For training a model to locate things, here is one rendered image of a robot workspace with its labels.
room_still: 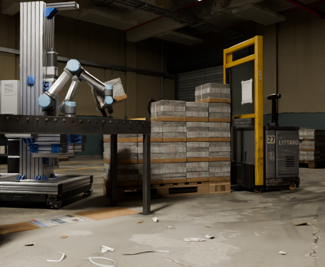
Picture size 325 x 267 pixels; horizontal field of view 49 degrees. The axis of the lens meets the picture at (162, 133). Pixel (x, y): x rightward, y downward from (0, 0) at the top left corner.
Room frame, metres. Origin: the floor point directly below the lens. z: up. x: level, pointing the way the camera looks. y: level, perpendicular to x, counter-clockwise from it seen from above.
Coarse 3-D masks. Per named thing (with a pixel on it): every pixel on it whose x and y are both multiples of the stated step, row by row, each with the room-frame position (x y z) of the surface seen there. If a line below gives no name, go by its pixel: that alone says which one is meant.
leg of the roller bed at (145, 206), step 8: (144, 136) 3.07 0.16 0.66; (144, 144) 3.07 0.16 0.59; (144, 152) 3.07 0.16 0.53; (144, 160) 3.07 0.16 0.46; (144, 168) 3.07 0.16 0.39; (144, 176) 3.07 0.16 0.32; (144, 184) 3.07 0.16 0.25; (144, 192) 3.07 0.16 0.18; (144, 200) 3.07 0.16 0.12; (144, 208) 3.07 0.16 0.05
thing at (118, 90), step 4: (112, 80) 3.71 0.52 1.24; (116, 80) 3.73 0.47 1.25; (120, 80) 3.73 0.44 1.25; (104, 84) 3.69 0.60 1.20; (112, 84) 3.71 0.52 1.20; (116, 84) 3.73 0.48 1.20; (120, 84) 3.74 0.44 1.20; (96, 88) 3.67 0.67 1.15; (116, 88) 3.73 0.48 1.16; (120, 88) 3.74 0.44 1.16; (96, 92) 3.68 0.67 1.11; (100, 92) 3.69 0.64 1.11; (116, 92) 3.73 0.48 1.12; (120, 92) 3.74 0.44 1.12; (96, 96) 3.75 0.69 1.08; (100, 96) 3.68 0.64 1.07; (104, 96) 3.70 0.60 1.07; (116, 96) 3.72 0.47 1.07; (100, 100) 3.68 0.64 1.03; (120, 100) 3.74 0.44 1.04; (112, 104) 3.84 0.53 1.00
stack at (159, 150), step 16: (160, 128) 3.96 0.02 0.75; (176, 128) 4.03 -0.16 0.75; (192, 128) 4.10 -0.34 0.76; (208, 128) 4.18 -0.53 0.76; (128, 144) 3.81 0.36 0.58; (160, 144) 3.95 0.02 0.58; (176, 144) 4.02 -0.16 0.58; (192, 144) 4.10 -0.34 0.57; (208, 144) 4.18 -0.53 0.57; (128, 176) 3.82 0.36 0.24; (160, 176) 3.95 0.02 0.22; (176, 176) 4.03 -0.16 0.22; (192, 176) 4.10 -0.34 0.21; (208, 176) 4.18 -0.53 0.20; (128, 192) 4.18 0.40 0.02; (160, 192) 3.95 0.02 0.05; (192, 192) 4.25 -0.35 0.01; (208, 192) 4.17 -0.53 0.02
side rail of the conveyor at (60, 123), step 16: (0, 128) 2.27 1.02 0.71; (16, 128) 2.34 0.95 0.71; (32, 128) 2.41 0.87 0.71; (48, 128) 2.48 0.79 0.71; (64, 128) 2.56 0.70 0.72; (80, 128) 2.64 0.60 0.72; (96, 128) 2.73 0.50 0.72; (112, 128) 2.83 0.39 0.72; (128, 128) 2.93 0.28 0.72; (144, 128) 3.04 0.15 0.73
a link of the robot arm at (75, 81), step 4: (76, 76) 4.08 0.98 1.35; (72, 80) 4.11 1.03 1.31; (76, 80) 4.09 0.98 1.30; (80, 80) 4.12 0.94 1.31; (72, 84) 4.08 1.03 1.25; (76, 84) 4.10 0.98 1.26; (72, 88) 4.07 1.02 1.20; (76, 88) 4.10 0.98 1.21; (68, 92) 4.06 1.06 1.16; (72, 92) 4.06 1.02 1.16; (68, 96) 4.05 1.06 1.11; (72, 96) 4.06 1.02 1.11; (64, 100) 4.02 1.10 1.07; (68, 100) 4.04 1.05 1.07; (72, 100) 4.08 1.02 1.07; (60, 104) 4.06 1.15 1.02; (60, 108) 4.01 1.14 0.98; (64, 112) 4.00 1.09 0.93
